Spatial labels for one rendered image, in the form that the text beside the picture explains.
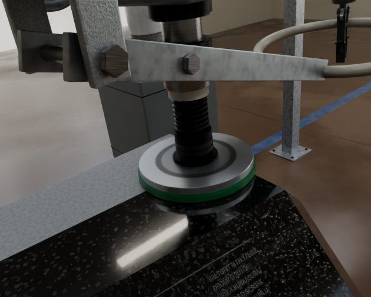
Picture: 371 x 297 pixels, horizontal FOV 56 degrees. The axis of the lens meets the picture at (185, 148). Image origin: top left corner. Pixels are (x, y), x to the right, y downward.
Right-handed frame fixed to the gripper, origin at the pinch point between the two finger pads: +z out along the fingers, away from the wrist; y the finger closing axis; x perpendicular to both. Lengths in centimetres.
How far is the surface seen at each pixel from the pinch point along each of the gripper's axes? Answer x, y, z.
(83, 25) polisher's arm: -13, 107, -37
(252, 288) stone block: -1, 104, 1
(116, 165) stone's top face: -33, 90, -6
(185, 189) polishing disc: -14, 96, -8
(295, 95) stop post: -31, -70, 48
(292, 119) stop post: -32, -67, 63
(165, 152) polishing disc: -23, 86, -8
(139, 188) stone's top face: -24, 95, -6
